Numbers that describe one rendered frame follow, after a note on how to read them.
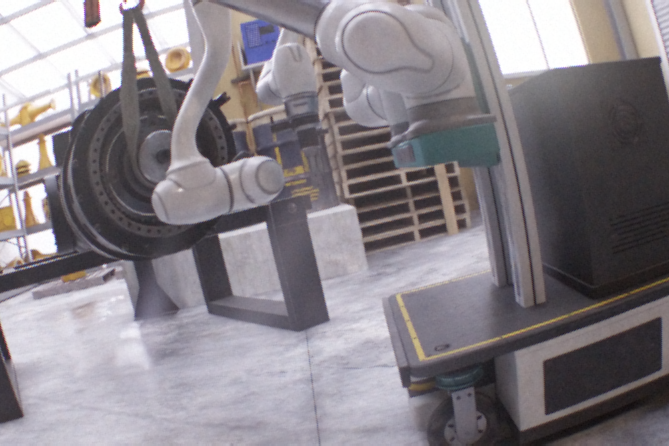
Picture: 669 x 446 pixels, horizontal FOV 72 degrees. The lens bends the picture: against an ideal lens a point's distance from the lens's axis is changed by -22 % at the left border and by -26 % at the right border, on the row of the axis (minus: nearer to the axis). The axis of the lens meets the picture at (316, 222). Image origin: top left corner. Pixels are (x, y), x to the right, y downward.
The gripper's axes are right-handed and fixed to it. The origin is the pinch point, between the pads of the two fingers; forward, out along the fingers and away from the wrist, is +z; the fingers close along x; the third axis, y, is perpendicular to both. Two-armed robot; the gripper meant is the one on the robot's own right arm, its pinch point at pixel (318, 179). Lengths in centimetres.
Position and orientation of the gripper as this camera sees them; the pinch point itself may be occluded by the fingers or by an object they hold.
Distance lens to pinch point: 152.8
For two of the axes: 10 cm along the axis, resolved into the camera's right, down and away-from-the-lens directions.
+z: 2.2, 9.7, 0.7
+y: 9.8, -2.1, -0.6
